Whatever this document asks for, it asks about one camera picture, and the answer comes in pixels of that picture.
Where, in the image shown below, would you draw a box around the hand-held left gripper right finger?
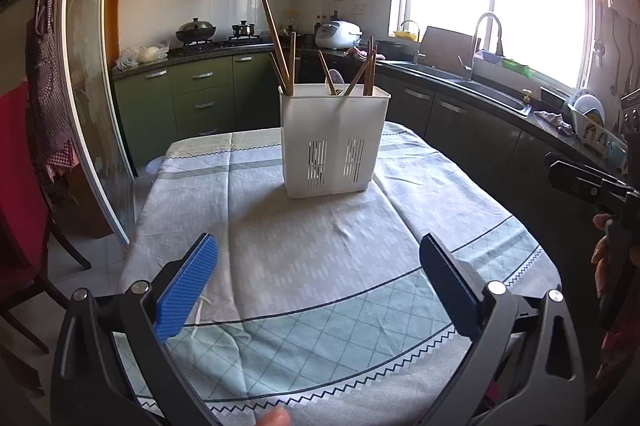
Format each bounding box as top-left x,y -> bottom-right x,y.
420,233 -> 586,426

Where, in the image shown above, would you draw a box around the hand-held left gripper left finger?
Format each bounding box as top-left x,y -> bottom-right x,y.
50,232 -> 223,426

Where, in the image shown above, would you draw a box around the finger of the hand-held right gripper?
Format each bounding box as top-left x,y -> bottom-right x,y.
549,163 -> 627,208
545,152 -> 638,193

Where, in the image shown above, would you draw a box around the white plastic utensil holder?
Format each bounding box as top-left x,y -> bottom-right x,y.
278,83 -> 391,200

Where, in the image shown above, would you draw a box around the bunch of wooden chopsticks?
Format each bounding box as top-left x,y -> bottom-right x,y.
270,31 -> 378,97

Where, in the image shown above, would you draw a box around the long wooden chopstick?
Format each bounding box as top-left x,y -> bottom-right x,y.
258,0 -> 293,97

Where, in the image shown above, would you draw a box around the person's right hand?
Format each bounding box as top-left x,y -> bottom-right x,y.
591,213 -> 615,298

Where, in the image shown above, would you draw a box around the person's left hand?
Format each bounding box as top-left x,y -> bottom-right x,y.
254,406 -> 292,426

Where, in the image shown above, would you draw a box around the dish rack with plates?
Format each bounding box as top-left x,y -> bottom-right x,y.
567,88 -> 628,162

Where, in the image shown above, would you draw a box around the crumpled grey rag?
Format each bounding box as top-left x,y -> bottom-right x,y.
535,110 -> 573,137

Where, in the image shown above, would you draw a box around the black box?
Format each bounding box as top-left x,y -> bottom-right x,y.
540,87 -> 568,112

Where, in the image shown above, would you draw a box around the green patterned tablecloth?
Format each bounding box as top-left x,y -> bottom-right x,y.
116,121 -> 562,426

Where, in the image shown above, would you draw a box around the green tray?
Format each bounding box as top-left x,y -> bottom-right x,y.
502,56 -> 533,77

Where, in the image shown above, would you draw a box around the kitchen sink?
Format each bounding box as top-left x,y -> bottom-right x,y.
395,61 -> 531,114

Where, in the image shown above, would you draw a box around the tall steel faucet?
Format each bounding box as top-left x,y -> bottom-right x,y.
459,12 -> 503,82

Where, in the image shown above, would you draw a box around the wooden cutting board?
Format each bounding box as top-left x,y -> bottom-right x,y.
421,26 -> 478,66

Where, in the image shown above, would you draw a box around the green lower kitchen cabinets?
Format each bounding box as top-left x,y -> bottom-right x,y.
111,46 -> 626,257

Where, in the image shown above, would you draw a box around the red covered chair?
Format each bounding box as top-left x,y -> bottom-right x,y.
0,83 -> 93,357

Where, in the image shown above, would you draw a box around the sliding glass door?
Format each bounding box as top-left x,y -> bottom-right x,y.
57,0 -> 138,247

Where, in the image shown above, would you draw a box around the small steel faucet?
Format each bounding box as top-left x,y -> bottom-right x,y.
400,20 -> 426,66

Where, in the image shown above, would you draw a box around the black cooking pot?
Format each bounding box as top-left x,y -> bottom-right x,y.
375,38 -> 406,59

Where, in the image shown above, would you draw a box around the clear plastic spoon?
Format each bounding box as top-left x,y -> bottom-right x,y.
326,68 -> 346,96

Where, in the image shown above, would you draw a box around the checkered apron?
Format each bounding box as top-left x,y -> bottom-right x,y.
25,0 -> 81,179

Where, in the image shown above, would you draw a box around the white plastic bags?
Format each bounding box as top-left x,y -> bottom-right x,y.
116,41 -> 170,69

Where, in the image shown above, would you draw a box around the pink cloth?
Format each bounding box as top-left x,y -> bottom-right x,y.
346,47 -> 386,61

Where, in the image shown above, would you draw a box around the gas stove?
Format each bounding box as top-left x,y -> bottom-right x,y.
170,35 -> 273,53

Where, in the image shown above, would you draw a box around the black wok with lid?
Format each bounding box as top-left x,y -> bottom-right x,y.
175,18 -> 218,44

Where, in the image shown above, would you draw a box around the white rice cooker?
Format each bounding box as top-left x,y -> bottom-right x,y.
314,20 -> 364,51

